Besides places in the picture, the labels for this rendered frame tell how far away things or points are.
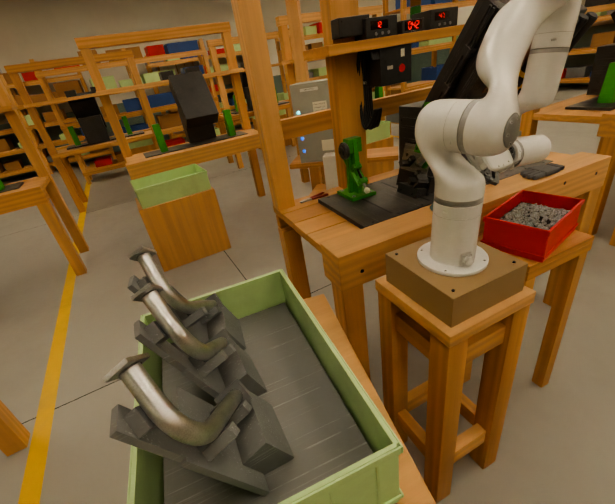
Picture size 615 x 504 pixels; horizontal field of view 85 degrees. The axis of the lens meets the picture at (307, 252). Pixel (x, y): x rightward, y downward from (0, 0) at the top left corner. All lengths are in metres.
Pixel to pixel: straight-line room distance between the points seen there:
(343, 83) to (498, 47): 0.91
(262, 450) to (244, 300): 0.49
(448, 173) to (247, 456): 0.75
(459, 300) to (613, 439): 1.19
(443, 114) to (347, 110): 0.91
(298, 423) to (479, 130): 0.73
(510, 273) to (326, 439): 0.63
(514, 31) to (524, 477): 1.51
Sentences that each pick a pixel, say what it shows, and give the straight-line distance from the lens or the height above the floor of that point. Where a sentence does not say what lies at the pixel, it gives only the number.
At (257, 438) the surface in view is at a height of 0.93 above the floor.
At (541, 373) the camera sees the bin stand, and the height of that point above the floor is 0.09.
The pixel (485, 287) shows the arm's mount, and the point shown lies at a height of 0.93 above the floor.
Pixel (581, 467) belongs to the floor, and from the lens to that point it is 1.87.
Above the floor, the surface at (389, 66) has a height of 1.42.
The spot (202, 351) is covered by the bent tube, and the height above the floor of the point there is 1.07.
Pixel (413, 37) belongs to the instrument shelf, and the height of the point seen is 1.52.
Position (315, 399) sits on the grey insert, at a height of 0.85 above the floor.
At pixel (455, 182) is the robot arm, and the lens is 0.91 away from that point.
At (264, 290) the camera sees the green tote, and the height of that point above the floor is 0.91.
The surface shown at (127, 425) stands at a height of 1.12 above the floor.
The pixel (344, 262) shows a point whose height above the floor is 0.87.
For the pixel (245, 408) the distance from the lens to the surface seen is 0.70.
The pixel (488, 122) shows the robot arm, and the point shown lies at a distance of 0.84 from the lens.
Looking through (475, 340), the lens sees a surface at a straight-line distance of 1.10.
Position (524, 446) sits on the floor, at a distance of 1.84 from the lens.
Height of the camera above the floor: 1.50
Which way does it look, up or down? 29 degrees down
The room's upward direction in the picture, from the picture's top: 9 degrees counter-clockwise
